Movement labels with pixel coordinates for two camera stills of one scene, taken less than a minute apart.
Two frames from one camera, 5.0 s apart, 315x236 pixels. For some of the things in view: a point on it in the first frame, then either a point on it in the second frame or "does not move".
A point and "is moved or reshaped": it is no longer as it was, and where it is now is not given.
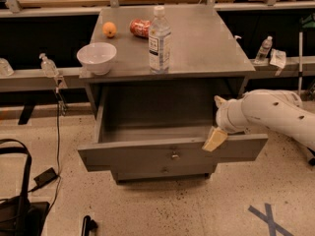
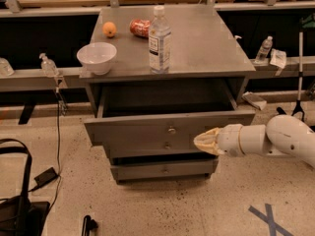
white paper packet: [278, 59] does not move
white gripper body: [224, 117] to [228, 140]
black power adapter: [43, 178] does not move
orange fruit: [109, 29] does not move
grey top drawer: [157, 126] is moved or reshaped
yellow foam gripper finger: [220, 101] to [209, 136]
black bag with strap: [21, 215] does not move
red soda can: [140, 28] does not move
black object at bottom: [91, 225] does not move
